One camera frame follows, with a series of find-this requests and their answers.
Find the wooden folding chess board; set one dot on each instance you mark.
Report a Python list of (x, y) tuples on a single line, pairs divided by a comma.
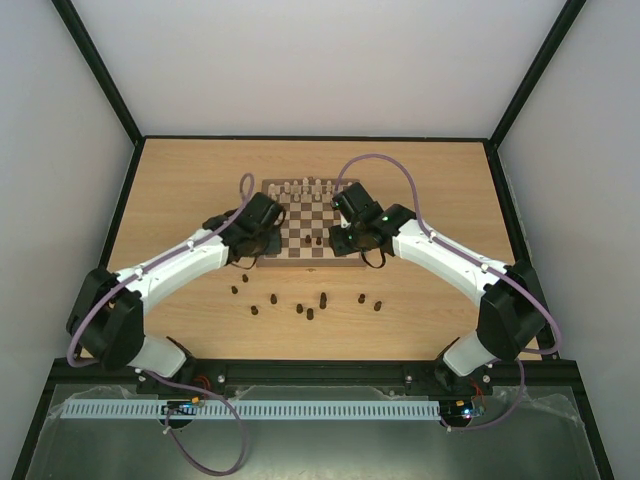
[(306, 218)]

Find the black aluminium frame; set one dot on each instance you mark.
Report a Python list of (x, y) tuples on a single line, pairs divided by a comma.
[(551, 370)]

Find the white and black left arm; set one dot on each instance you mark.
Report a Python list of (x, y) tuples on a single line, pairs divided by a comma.
[(106, 323)]

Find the electronics board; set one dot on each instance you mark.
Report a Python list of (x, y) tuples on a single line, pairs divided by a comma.
[(185, 407), (465, 409)]

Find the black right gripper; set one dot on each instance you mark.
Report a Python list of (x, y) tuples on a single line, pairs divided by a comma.
[(341, 240)]

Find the left electronics board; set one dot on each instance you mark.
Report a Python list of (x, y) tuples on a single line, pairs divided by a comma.
[(185, 407)]

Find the light blue slotted cable duct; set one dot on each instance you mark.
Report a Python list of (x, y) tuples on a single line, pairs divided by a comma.
[(257, 410)]

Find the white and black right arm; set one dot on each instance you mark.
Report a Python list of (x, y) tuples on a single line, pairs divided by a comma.
[(511, 314)]

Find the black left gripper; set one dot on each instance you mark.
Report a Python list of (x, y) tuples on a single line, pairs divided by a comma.
[(275, 246)]

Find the right electronics board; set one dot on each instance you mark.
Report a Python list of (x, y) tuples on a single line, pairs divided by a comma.
[(465, 409)]

